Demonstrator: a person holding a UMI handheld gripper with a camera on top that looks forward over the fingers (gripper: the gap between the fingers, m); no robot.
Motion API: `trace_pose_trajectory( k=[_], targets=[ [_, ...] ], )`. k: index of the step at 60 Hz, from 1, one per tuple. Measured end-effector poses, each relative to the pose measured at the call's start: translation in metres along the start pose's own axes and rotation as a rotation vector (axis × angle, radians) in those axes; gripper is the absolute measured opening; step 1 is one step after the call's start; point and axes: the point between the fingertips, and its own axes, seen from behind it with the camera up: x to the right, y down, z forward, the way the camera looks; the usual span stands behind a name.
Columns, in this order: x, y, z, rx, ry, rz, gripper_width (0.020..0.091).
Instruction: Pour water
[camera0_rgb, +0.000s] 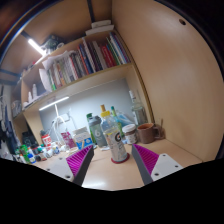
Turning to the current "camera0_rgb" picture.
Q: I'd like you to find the brown mug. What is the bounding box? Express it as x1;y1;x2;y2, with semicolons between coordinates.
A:
136;122;161;145

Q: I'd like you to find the small green bottle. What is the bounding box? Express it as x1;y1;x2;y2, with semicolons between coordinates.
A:
19;144;31;164

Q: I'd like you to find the light blue plastic bag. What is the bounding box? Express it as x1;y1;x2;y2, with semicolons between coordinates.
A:
116;111;134;127

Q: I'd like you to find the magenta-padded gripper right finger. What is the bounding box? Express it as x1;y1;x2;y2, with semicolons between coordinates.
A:
130;143;184;187

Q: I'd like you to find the green glass bottle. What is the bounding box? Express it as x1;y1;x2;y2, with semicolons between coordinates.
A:
110;105;124;138

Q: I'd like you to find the white ceiling light tube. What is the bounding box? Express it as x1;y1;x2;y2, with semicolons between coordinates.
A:
27;38;46;57

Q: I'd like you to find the clear glass bottle white cap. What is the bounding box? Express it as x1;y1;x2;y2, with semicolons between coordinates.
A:
129;89;149;126

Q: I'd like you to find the small white bottle blue cap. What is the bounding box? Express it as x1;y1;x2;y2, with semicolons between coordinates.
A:
27;147;37;164

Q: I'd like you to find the clear drink bottle yellow cap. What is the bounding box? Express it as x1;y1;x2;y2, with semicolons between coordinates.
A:
100;110;129;163

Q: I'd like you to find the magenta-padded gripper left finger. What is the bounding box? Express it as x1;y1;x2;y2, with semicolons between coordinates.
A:
45;144;96;187

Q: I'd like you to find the magenta carton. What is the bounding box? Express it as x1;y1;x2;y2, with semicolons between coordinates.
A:
60;131;78;150

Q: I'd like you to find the white charging cable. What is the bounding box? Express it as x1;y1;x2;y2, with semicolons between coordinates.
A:
49;114;68;144

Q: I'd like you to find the brown jar white lid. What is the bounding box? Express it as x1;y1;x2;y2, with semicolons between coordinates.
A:
121;123;138;145

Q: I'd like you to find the white blue box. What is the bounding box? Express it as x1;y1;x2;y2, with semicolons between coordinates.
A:
72;126;94;151

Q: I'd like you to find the red white can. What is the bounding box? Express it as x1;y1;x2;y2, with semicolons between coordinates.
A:
40;130;53;148

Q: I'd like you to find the white wall socket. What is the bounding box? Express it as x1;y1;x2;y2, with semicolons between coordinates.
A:
59;113;72;123

